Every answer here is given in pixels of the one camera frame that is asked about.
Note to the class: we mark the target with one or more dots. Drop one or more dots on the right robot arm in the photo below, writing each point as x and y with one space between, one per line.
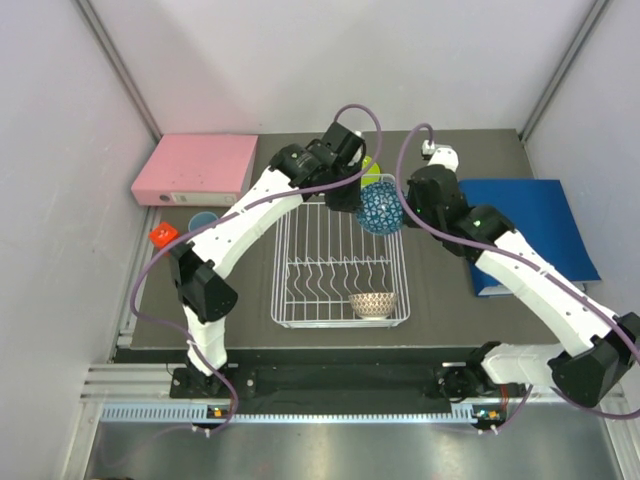
596 347

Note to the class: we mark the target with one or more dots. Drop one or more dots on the white wire dish rack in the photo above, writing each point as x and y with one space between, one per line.
321 258

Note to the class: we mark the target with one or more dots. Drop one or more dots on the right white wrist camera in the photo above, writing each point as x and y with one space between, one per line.
444 155

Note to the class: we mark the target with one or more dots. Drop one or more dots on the red cube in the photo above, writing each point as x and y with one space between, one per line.
163 234

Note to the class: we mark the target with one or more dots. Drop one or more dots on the blue ring binder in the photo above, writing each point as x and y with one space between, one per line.
540 211

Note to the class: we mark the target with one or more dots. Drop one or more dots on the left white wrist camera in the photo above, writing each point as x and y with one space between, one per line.
359 152

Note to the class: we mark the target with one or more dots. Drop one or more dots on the blue plastic cup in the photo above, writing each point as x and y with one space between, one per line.
201 219

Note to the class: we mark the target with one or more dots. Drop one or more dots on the pink ring binder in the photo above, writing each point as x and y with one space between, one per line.
197 170

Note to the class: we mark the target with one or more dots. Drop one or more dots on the red patterned white bowl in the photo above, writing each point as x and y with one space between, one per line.
373 305

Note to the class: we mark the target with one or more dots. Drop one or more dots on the lime green plate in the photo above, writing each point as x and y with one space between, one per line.
373 172

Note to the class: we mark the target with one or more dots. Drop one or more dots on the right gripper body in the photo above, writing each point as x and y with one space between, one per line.
421 215

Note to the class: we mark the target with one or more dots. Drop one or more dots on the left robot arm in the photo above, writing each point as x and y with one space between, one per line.
199 267

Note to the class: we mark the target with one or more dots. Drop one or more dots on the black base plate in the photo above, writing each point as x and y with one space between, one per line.
450 373

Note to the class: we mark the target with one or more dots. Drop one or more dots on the blue patterned bowl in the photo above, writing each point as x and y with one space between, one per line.
381 212

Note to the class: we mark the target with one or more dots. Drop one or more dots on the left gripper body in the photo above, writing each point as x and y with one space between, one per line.
343 199

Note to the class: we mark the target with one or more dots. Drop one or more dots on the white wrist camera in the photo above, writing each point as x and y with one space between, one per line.
444 155
359 152

